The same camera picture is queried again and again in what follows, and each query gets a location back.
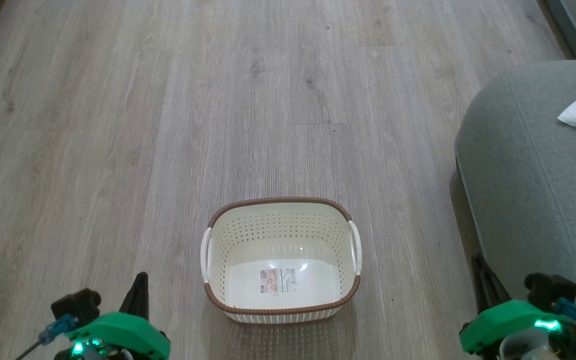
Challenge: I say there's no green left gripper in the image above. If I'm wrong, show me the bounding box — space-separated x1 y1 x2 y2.
69 272 172 360

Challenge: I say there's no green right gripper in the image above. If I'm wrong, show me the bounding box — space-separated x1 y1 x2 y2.
459 253 576 360

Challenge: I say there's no grey sofa seat cushion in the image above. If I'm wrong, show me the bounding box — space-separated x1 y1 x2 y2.
454 59 576 360

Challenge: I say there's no paper label sticker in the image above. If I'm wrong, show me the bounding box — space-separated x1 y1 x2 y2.
259 268 299 296

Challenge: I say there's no cream perforated laundry basket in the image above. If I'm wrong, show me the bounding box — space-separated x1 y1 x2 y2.
200 197 363 324

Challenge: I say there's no blue-plug left gripper cable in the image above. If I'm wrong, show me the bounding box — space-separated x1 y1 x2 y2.
14 314 80 360

